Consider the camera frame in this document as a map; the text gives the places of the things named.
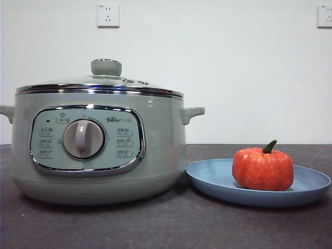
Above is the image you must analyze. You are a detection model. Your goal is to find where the glass lid with green knob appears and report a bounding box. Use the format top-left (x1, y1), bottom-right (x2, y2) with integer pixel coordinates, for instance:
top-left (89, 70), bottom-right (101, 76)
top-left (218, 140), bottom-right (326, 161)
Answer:
top-left (15, 58), bottom-right (182, 95)

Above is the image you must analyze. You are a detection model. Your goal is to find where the orange pumpkin with green stem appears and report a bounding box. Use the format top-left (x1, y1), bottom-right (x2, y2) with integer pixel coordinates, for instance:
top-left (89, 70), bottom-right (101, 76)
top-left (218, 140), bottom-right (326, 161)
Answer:
top-left (231, 140), bottom-right (295, 192)

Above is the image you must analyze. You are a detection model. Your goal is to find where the pale green electric steamer pot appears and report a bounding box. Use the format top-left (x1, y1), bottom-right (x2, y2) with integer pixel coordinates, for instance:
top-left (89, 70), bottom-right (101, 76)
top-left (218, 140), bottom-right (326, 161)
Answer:
top-left (0, 89), bottom-right (205, 206)

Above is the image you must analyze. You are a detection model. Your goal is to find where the blue plate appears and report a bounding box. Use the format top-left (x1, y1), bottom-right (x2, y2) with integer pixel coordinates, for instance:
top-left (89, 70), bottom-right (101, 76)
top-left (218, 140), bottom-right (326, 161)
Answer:
top-left (185, 158), bottom-right (332, 208)

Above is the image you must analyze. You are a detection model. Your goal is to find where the white wall socket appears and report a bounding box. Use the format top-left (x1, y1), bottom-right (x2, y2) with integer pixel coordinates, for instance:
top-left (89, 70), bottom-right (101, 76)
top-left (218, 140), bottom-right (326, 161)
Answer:
top-left (317, 5), bottom-right (332, 29)
top-left (97, 4), bottom-right (120, 29)

